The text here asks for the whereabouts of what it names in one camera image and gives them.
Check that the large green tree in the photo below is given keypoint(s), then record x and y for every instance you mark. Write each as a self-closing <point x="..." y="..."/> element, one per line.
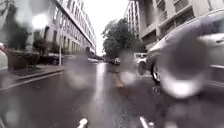
<point x="117" y="37"/>

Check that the white vehicle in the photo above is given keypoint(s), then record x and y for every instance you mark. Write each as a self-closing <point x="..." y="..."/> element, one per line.
<point x="140" y="59"/>

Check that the thin pole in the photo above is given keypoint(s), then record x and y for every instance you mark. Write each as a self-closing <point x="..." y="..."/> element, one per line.
<point x="60" y="50"/>

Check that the long grey building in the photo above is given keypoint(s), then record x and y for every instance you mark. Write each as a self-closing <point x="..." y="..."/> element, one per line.
<point x="71" y="28"/>

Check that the wet grey asphalt road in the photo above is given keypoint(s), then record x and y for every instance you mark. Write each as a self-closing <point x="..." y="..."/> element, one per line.
<point x="66" y="100"/>

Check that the dark car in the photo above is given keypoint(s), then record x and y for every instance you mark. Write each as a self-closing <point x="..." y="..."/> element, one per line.
<point x="50" y="59"/>

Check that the tall concrete building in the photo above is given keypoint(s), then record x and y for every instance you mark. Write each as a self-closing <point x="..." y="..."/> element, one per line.
<point x="160" y="18"/>

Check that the low hedge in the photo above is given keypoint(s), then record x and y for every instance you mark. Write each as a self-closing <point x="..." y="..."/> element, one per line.
<point x="23" y="59"/>

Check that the silver car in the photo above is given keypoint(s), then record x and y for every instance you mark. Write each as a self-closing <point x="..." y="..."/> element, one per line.
<point x="206" y="46"/>

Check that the white car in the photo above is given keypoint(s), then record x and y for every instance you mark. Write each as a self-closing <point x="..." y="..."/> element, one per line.
<point x="2" y="60"/>

